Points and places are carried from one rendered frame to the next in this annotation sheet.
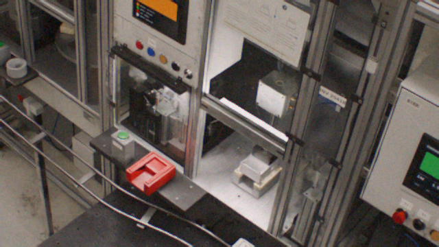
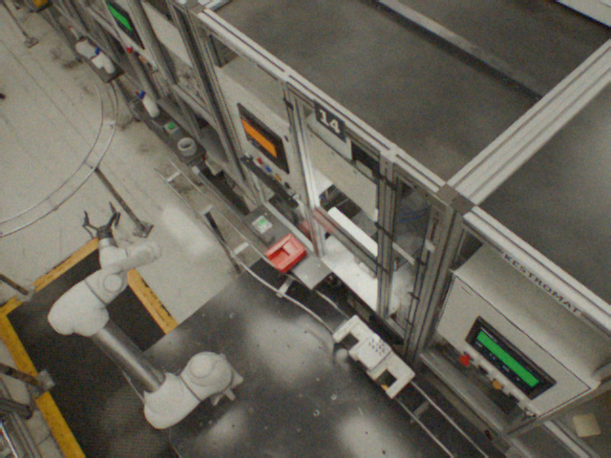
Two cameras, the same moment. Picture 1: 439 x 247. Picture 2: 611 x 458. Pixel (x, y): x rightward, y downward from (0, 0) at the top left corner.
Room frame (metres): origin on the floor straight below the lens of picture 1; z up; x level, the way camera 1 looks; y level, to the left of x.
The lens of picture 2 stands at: (0.75, -0.34, 3.00)
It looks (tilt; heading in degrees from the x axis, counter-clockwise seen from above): 60 degrees down; 23
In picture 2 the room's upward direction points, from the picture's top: 10 degrees counter-clockwise
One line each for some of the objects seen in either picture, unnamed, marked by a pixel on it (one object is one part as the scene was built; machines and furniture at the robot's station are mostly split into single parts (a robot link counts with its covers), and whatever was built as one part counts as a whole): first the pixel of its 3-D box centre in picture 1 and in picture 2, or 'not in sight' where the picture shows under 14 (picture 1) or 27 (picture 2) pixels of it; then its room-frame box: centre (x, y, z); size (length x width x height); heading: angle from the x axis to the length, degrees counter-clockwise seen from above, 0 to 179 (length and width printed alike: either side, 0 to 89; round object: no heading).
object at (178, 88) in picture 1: (148, 66); (268, 179); (1.84, 0.30, 1.37); 0.36 x 0.04 x 0.04; 56
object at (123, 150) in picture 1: (124, 145); (265, 228); (1.81, 0.38, 0.97); 0.08 x 0.08 x 0.12; 56
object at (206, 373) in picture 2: not in sight; (206, 372); (1.11, 0.47, 0.85); 0.18 x 0.16 x 0.22; 147
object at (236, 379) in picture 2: not in sight; (219, 381); (1.11, 0.45, 0.71); 0.22 x 0.18 x 0.06; 56
